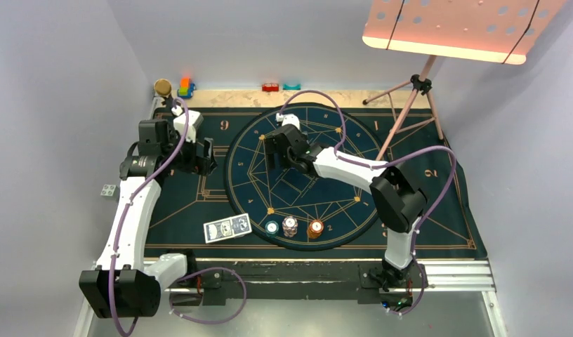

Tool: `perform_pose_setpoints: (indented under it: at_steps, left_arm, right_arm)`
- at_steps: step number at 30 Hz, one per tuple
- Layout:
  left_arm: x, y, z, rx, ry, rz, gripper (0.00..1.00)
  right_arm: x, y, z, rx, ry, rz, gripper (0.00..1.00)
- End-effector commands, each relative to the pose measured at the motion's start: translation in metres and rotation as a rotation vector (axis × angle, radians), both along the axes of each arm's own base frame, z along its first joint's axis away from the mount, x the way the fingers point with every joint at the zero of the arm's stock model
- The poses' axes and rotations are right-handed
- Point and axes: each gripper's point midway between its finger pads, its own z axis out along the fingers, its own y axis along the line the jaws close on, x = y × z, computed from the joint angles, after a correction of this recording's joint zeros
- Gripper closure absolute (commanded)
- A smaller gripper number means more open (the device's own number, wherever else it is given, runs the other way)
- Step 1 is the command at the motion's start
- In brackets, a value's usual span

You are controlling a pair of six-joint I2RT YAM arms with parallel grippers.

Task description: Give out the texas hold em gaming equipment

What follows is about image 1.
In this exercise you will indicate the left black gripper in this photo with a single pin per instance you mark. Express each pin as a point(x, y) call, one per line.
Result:
point(201, 165)

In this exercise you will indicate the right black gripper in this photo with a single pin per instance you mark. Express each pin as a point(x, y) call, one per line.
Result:
point(272, 147)

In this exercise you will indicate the pink blue poker chip stack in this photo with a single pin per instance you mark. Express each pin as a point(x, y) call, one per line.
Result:
point(290, 226)

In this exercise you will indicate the teal poker chip stack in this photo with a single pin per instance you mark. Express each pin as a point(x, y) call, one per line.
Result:
point(271, 228)

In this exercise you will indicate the orange poker chip stack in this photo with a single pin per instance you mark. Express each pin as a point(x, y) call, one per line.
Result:
point(315, 229)

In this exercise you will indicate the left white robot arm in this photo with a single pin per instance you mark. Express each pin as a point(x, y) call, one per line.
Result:
point(121, 285)

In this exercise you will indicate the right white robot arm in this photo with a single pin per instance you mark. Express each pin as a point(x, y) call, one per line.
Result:
point(361, 176)

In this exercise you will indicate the teal toy block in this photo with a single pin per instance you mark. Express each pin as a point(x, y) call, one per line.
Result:
point(291, 86)

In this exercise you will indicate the red toy block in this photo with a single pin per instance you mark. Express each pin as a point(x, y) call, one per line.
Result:
point(270, 87)

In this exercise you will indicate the round blue poker mat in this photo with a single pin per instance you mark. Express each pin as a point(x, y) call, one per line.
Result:
point(348, 213)

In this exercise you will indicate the orange green blue toy blocks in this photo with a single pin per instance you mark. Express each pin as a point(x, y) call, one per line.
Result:
point(186, 88)

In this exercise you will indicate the blue playing card deck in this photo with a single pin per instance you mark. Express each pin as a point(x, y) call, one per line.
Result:
point(227, 228)

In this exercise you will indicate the grey lego brick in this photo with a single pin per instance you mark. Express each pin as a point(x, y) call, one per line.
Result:
point(110, 192)

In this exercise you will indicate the dark green rectangular poker mat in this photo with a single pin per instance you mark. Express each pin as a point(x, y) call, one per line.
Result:
point(447, 227)

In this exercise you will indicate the pink music stand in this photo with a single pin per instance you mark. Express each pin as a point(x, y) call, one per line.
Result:
point(494, 31)

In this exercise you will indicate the black aluminium mounting rail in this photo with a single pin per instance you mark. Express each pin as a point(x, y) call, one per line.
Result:
point(366, 282)

